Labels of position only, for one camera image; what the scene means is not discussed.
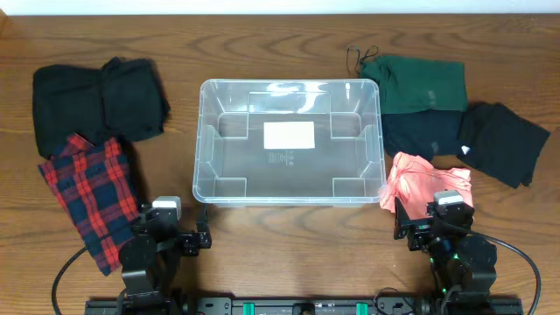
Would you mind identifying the red navy plaid shirt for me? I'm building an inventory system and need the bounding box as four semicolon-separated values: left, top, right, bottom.
38;134;139;276

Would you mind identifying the clear plastic storage container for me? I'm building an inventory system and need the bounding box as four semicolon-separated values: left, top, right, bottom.
192;79;387;207

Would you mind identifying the green garment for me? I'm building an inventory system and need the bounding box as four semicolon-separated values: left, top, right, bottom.
346;45;467;115

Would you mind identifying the black garment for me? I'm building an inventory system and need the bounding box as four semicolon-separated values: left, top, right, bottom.
32;57;170;158
458;102;550;188

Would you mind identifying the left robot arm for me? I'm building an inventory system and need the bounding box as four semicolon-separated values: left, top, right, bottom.
116;205;212;315

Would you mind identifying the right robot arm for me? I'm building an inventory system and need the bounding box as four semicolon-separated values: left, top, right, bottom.
394;191;497;314

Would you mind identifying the white label in container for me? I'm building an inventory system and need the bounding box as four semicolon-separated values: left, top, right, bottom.
263;122;315;150

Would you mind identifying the pink crumpled garment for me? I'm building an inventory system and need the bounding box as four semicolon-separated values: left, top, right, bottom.
379;152;473;220

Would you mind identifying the dark navy folded garment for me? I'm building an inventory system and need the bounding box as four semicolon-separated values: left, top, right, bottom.
381;110;463;161

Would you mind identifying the black mounting rail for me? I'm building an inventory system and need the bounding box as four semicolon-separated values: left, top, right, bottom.
84;296;523;315

